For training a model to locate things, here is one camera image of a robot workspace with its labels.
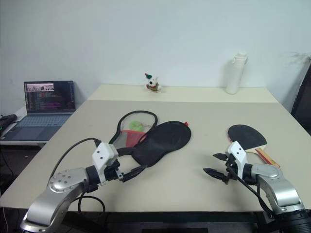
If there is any grey open laptop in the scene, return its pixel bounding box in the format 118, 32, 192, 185
0, 80, 77, 142

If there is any black red paddle case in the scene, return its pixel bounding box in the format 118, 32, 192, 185
108, 110, 192, 168

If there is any white plush dog toy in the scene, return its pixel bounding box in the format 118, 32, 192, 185
144, 72, 164, 93

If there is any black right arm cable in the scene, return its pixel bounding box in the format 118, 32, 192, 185
227, 166, 276, 219

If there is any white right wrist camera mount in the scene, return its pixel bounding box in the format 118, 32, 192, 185
225, 141, 249, 179

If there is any black device beside laptop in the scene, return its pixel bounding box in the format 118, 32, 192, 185
0, 114, 18, 127

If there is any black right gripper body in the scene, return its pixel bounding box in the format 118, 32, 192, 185
224, 153, 241, 186

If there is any black table frame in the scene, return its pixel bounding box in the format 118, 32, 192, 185
62, 211, 269, 233

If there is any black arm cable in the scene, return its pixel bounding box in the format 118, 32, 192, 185
51, 137, 106, 215
227, 166, 276, 219

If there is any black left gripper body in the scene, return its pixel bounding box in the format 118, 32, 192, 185
104, 158, 125, 183

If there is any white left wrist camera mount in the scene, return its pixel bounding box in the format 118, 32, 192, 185
91, 142, 119, 186

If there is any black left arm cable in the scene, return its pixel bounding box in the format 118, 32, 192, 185
51, 137, 106, 215

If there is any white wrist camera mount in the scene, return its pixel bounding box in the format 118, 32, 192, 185
91, 142, 119, 186
225, 141, 249, 179

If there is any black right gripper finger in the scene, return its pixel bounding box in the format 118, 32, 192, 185
202, 167, 228, 181
212, 152, 229, 161

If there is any white water bottle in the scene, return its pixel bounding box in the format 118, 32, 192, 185
225, 51, 249, 95

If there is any black table tennis paddle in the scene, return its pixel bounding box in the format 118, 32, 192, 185
227, 124, 280, 168

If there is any green fuzzy zipper charm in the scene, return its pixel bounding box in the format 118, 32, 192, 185
128, 120, 144, 132

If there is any black office chair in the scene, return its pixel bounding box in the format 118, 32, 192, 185
291, 56, 311, 136

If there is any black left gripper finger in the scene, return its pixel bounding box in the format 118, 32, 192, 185
122, 165, 148, 183
117, 147, 137, 157

